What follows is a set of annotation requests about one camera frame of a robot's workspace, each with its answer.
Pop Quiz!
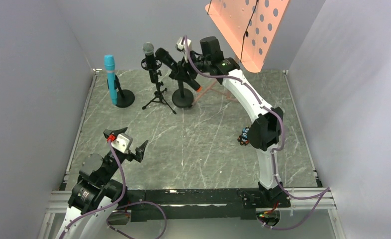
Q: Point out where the black tripod shock-mount stand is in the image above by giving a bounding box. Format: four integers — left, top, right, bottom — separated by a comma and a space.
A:
141, 59, 177, 115

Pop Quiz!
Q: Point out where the black round-base mic stand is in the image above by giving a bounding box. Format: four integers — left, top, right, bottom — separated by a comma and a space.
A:
114, 75, 135, 108

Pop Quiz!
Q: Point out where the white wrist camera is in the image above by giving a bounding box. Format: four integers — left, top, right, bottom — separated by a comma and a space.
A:
107, 133, 133, 153
176, 37, 192, 52

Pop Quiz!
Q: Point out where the aluminium frame rail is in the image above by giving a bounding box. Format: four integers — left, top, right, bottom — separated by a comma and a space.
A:
37, 188, 344, 239

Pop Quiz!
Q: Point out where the cartoon monster sticker toy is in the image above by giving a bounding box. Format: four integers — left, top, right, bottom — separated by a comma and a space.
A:
237, 126, 250, 146

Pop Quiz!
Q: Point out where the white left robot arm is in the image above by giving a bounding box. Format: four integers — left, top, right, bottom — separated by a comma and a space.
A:
56, 127, 149, 239

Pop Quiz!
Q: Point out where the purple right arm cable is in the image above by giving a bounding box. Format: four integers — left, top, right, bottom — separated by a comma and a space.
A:
182, 35, 331, 231

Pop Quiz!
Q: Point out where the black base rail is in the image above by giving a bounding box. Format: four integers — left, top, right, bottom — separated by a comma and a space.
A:
119, 188, 291, 222

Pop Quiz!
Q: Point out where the black glitter microphone silver head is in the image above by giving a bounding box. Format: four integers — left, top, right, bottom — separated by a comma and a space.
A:
142, 42, 158, 84

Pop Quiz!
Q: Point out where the blue toy microphone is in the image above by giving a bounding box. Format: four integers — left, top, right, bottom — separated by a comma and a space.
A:
104, 54, 117, 105

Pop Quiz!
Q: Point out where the black microphone orange end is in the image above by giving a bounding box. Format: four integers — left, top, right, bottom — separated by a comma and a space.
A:
155, 48, 202, 92

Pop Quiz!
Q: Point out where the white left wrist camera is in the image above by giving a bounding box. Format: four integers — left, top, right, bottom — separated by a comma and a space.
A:
107, 133, 133, 153

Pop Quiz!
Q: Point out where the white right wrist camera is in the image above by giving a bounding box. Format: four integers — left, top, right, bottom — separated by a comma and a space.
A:
176, 37, 192, 52

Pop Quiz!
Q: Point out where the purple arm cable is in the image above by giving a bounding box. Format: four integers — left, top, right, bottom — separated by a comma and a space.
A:
182, 35, 331, 231
58, 138, 168, 239

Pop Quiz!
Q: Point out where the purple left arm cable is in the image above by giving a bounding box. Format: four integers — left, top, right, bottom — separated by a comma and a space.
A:
58, 138, 168, 239

